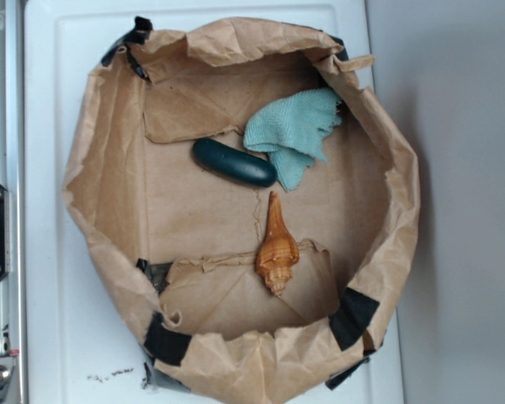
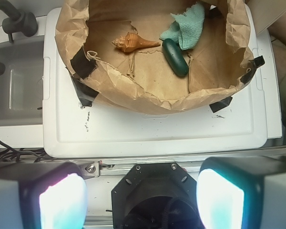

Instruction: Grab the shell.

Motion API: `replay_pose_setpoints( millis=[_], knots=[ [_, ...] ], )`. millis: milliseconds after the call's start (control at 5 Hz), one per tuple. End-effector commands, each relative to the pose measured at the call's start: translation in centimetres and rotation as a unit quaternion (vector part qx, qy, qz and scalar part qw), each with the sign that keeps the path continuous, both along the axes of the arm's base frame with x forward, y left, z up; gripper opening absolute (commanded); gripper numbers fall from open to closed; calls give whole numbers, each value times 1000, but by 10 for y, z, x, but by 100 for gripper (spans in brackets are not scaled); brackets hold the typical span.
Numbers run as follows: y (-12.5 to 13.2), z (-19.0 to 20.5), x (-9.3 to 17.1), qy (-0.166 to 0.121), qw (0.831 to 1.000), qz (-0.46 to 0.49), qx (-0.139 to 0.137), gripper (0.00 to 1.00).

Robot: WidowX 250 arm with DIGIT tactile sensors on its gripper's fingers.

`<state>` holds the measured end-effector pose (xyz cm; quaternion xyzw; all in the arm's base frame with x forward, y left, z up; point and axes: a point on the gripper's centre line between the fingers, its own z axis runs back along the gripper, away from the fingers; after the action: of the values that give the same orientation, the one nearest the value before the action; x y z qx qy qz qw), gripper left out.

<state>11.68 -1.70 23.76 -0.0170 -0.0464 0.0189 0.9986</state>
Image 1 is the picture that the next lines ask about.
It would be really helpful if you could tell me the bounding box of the brown paper-lined bin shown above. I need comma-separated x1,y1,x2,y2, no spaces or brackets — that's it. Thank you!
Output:
63,18,420,403

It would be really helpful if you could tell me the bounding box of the dark green oval stone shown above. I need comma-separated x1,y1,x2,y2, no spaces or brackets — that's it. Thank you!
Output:
192,138,278,188

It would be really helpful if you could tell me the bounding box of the orange spiral seashell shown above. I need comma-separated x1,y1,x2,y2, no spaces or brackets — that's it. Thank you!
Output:
255,191,300,296

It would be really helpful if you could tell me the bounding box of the light teal cloth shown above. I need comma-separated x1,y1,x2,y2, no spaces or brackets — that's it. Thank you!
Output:
243,88,342,192

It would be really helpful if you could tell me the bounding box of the aluminium frame rail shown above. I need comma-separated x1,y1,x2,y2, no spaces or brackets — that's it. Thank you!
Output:
0,1,28,403

